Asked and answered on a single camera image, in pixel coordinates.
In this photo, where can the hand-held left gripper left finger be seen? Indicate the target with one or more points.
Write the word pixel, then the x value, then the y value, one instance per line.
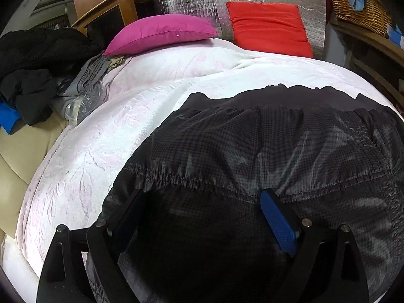
pixel 129 224

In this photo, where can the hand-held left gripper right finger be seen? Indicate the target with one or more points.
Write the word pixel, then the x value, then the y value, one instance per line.
pixel 277 217

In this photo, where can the black puffer jacket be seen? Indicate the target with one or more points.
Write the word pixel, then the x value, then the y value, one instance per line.
pixel 252 148

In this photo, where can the white blanket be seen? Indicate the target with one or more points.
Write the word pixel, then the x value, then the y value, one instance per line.
pixel 126 116

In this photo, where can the beige sofa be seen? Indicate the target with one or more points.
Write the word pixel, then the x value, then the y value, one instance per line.
pixel 22 164

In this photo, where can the clear plastic wrapper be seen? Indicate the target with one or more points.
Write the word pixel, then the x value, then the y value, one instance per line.
pixel 85 104

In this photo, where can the grey garment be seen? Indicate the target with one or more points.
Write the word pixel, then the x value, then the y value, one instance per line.
pixel 88 72

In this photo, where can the blue jacket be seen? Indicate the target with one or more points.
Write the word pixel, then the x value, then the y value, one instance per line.
pixel 9 116

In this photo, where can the red pillow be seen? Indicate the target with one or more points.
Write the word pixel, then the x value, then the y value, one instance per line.
pixel 268 25

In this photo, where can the pile of black coats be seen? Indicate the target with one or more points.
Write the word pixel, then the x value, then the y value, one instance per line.
pixel 38 53

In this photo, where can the magenta pillow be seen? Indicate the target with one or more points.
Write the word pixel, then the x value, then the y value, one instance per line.
pixel 157 31

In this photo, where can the wooden table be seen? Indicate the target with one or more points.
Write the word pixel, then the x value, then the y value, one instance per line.
pixel 372 47

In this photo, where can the white blue tissue pack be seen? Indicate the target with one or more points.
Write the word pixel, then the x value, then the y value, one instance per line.
pixel 397 34

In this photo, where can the wicker basket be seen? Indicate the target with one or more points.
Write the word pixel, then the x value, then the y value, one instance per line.
pixel 363 9

